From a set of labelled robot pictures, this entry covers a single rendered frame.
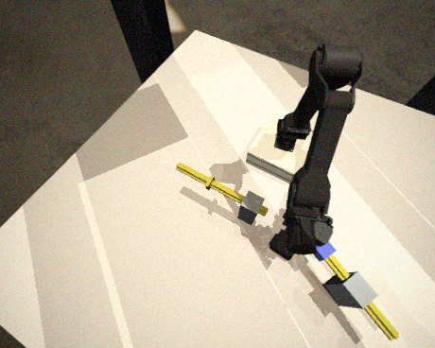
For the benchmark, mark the olive yellow rectangular bar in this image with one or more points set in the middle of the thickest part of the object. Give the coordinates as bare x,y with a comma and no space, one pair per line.
250,206

